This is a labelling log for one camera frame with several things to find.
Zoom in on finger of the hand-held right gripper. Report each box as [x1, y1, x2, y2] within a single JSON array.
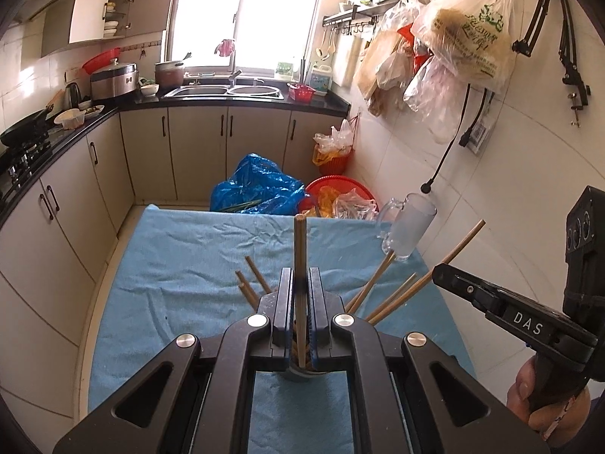
[[432, 262, 507, 317]]

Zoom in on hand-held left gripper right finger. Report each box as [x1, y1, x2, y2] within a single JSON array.
[[307, 267, 551, 454]]

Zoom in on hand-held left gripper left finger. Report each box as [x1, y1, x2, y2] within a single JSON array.
[[53, 267, 296, 454]]

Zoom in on black chopstick holder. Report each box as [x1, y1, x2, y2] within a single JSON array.
[[258, 291, 348, 383]]

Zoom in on person's right hand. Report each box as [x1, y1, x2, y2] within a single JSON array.
[[506, 357, 591, 443]]

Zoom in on glass mug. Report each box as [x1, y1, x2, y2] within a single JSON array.
[[375, 192, 438, 262]]

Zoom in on blue table cloth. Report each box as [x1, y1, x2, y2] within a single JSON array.
[[87, 203, 476, 454]]

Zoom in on large red basin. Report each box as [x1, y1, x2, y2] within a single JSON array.
[[300, 175, 381, 221]]

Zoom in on blue plastic bag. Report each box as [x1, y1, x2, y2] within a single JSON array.
[[209, 152, 310, 217]]

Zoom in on orange bin with bags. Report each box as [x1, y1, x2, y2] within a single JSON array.
[[312, 119, 356, 176]]

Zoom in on small red basket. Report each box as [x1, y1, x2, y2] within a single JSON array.
[[287, 82, 316, 104]]

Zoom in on beige kitchen base cabinets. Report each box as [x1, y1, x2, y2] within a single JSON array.
[[0, 104, 351, 379]]

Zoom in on bunch of clear plastic bags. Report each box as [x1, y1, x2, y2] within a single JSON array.
[[354, 0, 468, 145]]

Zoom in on white detergent bottle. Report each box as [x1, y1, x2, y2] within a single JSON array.
[[305, 60, 334, 98]]

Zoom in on steel double sink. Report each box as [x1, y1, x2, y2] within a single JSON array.
[[163, 82, 285, 101]]

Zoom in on large white printed plastic bag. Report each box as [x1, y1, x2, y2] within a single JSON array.
[[411, 0, 518, 93]]

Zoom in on white cutting board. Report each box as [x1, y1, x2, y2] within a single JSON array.
[[337, 37, 364, 88]]

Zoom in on black kitchen countertop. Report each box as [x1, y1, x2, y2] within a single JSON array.
[[0, 82, 351, 218]]

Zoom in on sink faucet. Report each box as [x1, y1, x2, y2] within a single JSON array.
[[228, 40, 244, 87]]

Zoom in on brown cooking pot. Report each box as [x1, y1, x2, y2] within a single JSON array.
[[154, 59, 186, 90]]

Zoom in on silver rice cooker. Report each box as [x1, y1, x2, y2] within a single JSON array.
[[90, 62, 140, 101]]

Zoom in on gas stove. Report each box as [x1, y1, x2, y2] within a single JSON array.
[[0, 137, 53, 199]]

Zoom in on kitchen window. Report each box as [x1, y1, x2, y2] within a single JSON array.
[[168, 0, 329, 81]]

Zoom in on red plastic colander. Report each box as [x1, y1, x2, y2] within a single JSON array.
[[82, 47, 122, 75]]

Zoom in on black frying pan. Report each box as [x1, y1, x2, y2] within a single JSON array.
[[0, 106, 56, 148]]

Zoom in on black power cable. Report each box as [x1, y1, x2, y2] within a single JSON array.
[[420, 82, 473, 194]]

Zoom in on white wall socket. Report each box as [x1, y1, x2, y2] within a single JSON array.
[[458, 118, 495, 154]]

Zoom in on metal wall rack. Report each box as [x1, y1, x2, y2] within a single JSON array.
[[323, 0, 402, 34]]

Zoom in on wall cabinet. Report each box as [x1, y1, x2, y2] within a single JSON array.
[[40, 0, 175, 60]]

